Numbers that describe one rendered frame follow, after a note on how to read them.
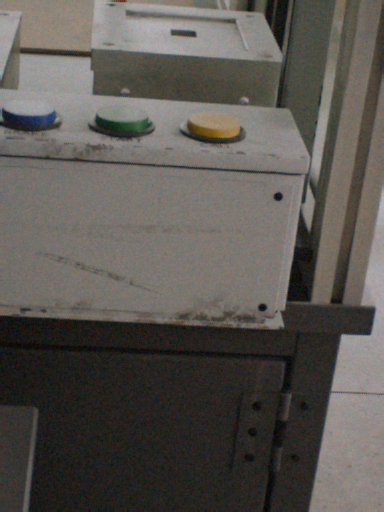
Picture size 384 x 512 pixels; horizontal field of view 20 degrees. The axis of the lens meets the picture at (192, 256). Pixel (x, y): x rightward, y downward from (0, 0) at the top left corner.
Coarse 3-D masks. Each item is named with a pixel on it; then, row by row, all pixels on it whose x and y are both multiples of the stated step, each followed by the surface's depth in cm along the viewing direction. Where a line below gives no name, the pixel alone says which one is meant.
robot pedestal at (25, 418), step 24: (0, 408) 74; (24, 408) 74; (0, 432) 72; (24, 432) 72; (0, 456) 69; (24, 456) 70; (0, 480) 67; (24, 480) 68; (0, 504) 65; (24, 504) 66
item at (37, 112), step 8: (8, 104) 82; (16, 104) 82; (24, 104) 82; (32, 104) 82; (40, 104) 82; (48, 104) 82; (8, 112) 80; (16, 112) 80; (24, 112) 80; (32, 112) 80; (40, 112) 81; (48, 112) 81; (8, 120) 80; (16, 120) 80; (24, 120) 80; (32, 120) 80; (40, 120) 80; (48, 120) 81
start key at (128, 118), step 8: (104, 112) 82; (112, 112) 82; (120, 112) 82; (128, 112) 82; (136, 112) 83; (144, 112) 83; (96, 120) 82; (104, 120) 81; (112, 120) 81; (120, 120) 81; (128, 120) 81; (136, 120) 81; (144, 120) 81; (112, 128) 81; (120, 128) 81; (128, 128) 81; (136, 128) 81; (144, 128) 82
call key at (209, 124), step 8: (200, 112) 84; (208, 112) 84; (216, 112) 84; (192, 120) 82; (200, 120) 82; (208, 120) 83; (216, 120) 83; (224, 120) 83; (232, 120) 83; (192, 128) 82; (200, 128) 81; (208, 128) 81; (216, 128) 81; (224, 128) 81; (232, 128) 82; (208, 136) 81; (216, 136) 81; (224, 136) 81; (232, 136) 82
